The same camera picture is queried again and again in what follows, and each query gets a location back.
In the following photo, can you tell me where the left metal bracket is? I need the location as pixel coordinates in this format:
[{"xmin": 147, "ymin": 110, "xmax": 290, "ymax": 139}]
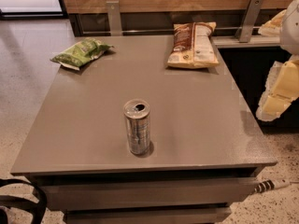
[{"xmin": 106, "ymin": 0, "xmax": 122, "ymax": 36}]

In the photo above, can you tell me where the metal bracket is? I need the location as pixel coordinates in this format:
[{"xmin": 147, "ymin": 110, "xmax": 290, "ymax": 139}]
[
  {"xmin": 235, "ymin": 0, "xmax": 264, "ymax": 43},
  {"xmin": 106, "ymin": 0, "xmax": 122, "ymax": 36}
]

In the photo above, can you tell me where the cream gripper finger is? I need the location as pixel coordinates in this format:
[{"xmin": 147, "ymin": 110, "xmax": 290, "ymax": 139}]
[
  {"xmin": 256, "ymin": 55, "xmax": 299, "ymax": 121},
  {"xmin": 258, "ymin": 10, "xmax": 286, "ymax": 36}
]

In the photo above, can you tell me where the silver redbull can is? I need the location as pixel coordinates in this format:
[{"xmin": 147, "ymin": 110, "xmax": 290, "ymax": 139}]
[{"xmin": 123, "ymin": 99, "xmax": 150, "ymax": 155}]

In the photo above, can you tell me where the grey drawer cabinet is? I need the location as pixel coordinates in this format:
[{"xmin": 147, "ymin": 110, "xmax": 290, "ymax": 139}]
[{"xmin": 11, "ymin": 36, "xmax": 275, "ymax": 224}]

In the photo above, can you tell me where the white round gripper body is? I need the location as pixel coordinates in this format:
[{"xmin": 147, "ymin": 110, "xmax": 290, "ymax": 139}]
[{"xmin": 279, "ymin": 0, "xmax": 299, "ymax": 55}]

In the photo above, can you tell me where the right metal bracket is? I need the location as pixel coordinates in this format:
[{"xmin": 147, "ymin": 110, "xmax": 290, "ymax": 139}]
[{"xmin": 235, "ymin": 0, "xmax": 264, "ymax": 43}]

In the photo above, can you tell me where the green jalapeno chip bag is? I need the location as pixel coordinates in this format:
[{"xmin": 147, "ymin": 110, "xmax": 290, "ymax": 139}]
[{"xmin": 50, "ymin": 37, "xmax": 112, "ymax": 71}]

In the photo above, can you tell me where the brown and cream chip bag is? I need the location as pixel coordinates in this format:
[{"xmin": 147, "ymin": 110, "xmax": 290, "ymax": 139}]
[{"xmin": 167, "ymin": 22, "xmax": 219, "ymax": 69}]

